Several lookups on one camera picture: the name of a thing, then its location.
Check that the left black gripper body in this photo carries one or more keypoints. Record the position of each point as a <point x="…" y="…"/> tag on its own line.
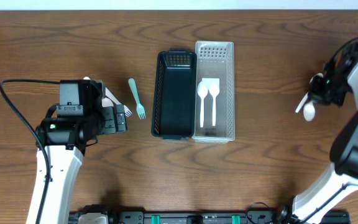
<point x="117" y="119"/>

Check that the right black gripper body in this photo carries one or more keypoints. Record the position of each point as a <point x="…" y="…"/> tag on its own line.
<point x="334" y="89"/>

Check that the white spoon crossed top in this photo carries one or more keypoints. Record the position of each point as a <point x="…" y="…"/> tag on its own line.
<point x="305" y="98"/>

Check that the white spoon crossed under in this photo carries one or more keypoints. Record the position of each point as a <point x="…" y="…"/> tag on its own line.
<point x="309" y="111"/>

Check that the white spoon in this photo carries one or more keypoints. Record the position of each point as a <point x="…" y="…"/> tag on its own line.
<point x="99" y="93"/>
<point x="202" y="92"/>
<point x="214" y="91"/>

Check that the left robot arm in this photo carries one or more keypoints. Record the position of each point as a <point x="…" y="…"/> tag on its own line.
<point x="84" y="112"/>

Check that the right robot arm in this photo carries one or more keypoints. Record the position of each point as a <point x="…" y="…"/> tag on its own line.
<point x="340" y="178"/>

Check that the white fork middle left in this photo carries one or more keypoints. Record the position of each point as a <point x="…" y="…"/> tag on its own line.
<point x="117" y="101"/>

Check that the mint green fork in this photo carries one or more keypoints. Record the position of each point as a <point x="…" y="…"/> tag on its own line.
<point x="139" y="107"/>

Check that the black plastic basket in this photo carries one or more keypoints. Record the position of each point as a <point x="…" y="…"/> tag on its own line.
<point x="173" y="116"/>

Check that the clear plastic basket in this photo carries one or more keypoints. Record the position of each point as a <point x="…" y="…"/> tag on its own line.
<point x="215" y="59"/>

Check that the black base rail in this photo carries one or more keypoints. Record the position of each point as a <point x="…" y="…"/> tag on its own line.
<point x="97" y="213"/>

